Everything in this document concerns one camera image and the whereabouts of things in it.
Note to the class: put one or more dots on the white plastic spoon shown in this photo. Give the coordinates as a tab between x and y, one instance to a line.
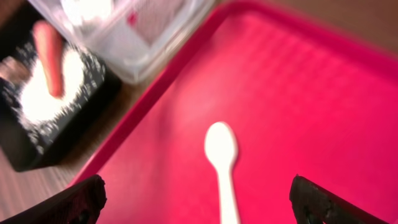
221	150

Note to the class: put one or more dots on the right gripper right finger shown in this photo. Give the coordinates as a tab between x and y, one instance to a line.
312	204

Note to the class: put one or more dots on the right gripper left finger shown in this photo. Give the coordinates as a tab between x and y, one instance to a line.
80	203

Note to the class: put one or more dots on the clear plastic storage bin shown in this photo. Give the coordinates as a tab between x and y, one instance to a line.
134	37

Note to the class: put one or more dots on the orange carrot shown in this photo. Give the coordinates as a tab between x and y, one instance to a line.
49	47

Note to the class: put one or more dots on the black plastic tray bin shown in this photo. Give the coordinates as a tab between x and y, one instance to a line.
19	30

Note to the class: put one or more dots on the white rice leftovers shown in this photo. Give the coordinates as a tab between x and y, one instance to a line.
33	119

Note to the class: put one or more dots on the red serving tray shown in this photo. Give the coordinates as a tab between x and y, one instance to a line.
300	99

